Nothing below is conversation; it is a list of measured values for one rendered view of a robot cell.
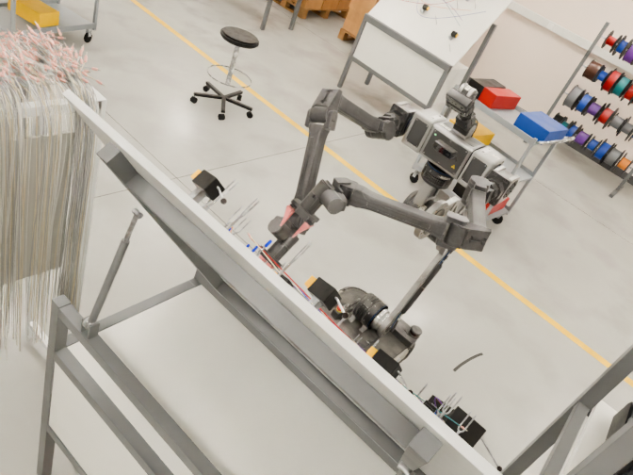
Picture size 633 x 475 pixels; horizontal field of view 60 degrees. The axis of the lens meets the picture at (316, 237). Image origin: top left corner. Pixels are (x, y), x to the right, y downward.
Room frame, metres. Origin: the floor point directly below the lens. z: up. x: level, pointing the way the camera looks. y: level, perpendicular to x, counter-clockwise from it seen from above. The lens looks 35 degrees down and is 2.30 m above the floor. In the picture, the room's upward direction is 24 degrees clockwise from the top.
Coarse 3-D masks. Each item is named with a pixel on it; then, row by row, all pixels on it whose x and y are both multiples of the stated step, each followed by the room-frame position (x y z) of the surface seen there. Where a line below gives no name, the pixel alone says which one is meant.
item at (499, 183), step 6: (492, 174) 2.01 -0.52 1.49; (498, 174) 2.00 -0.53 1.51; (492, 180) 1.97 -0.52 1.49; (498, 180) 1.99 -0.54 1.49; (504, 180) 2.00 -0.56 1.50; (510, 180) 1.99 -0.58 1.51; (492, 186) 1.94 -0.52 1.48; (498, 186) 1.96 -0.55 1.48; (504, 186) 1.98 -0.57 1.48; (498, 192) 1.95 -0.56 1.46; (504, 192) 1.98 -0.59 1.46; (492, 198) 1.92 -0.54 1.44; (498, 198) 1.97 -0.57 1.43; (492, 204) 1.99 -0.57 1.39
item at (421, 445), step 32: (160, 224) 1.11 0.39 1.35; (192, 224) 0.93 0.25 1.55; (192, 256) 1.25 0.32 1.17; (224, 256) 0.88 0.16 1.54; (224, 288) 1.41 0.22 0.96; (256, 288) 0.83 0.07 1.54; (256, 320) 1.33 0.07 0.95; (288, 320) 0.79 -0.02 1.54; (288, 352) 1.26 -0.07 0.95; (320, 352) 0.75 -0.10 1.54; (320, 384) 1.20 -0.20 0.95; (352, 384) 0.71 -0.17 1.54; (352, 416) 1.13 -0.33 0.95; (384, 416) 0.67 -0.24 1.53; (384, 448) 1.07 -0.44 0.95; (416, 448) 0.58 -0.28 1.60
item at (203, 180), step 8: (200, 176) 1.03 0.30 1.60; (208, 176) 1.03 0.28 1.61; (200, 184) 1.01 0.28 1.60; (208, 184) 1.01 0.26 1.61; (216, 184) 1.02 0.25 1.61; (192, 192) 1.00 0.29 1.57; (200, 192) 1.00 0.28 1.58; (208, 192) 1.00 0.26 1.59; (216, 192) 1.02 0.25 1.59; (200, 200) 1.00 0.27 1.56; (224, 200) 0.97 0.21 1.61
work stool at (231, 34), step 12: (228, 36) 4.46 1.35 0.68; (240, 36) 4.57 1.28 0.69; (252, 36) 4.69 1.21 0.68; (252, 48) 4.56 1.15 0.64; (228, 72) 4.59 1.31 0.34; (240, 72) 4.80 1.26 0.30; (228, 84) 4.59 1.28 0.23; (192, 96) 4.43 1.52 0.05; (204, 96) 4.48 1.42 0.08; (216, 96) 4.54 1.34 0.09; (228, 96) 4.64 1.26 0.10; (240, 96) 4.85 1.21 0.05
